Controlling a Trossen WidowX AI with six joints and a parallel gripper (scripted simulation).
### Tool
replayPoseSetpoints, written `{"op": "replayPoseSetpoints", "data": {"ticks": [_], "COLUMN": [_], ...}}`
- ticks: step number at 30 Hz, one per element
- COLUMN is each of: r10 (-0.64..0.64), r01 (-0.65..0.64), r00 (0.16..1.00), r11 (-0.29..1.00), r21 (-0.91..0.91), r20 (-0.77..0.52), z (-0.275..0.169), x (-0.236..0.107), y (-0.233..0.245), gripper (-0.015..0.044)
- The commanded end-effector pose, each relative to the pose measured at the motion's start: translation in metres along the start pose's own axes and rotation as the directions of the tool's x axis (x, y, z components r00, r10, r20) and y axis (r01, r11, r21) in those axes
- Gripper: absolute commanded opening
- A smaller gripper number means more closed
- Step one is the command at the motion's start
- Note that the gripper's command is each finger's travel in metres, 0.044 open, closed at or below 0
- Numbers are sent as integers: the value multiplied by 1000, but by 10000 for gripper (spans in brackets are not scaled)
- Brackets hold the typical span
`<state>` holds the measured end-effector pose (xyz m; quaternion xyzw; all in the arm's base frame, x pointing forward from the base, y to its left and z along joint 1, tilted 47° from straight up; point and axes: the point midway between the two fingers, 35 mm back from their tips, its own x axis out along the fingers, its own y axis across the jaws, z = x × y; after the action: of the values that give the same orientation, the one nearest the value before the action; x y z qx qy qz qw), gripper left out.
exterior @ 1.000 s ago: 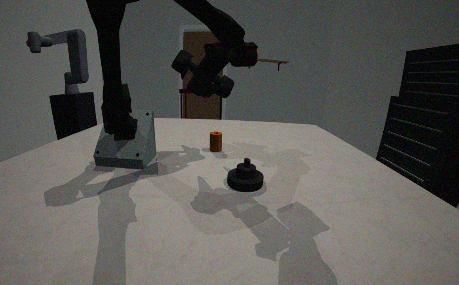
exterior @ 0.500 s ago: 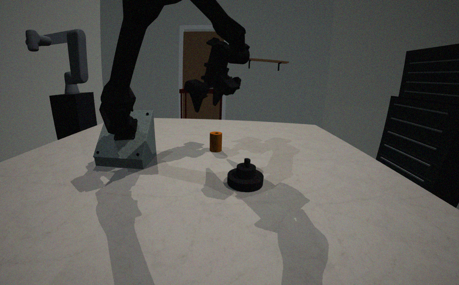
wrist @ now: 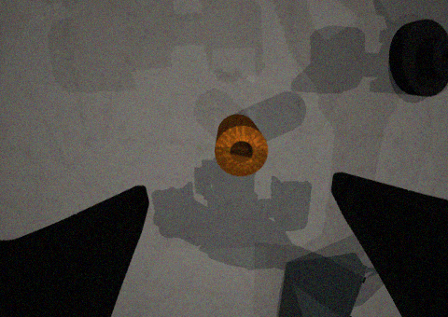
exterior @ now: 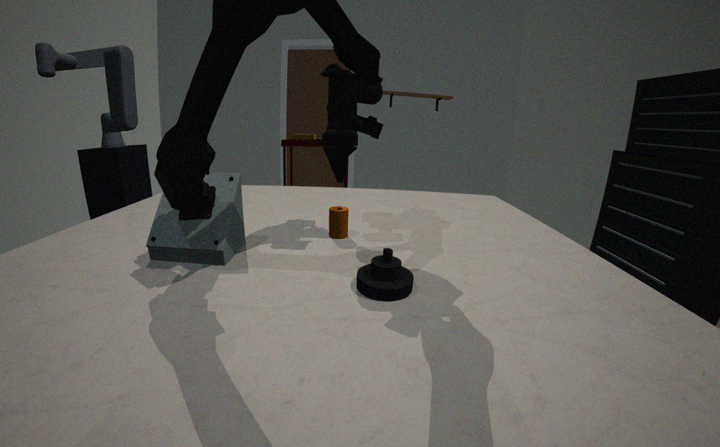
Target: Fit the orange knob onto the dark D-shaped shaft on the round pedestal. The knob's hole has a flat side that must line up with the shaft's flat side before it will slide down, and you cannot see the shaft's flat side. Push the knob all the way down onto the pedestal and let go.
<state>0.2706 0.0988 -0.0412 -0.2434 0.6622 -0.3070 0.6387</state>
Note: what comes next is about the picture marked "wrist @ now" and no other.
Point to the orange tapered knob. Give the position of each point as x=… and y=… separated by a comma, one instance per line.
x=240, y=148

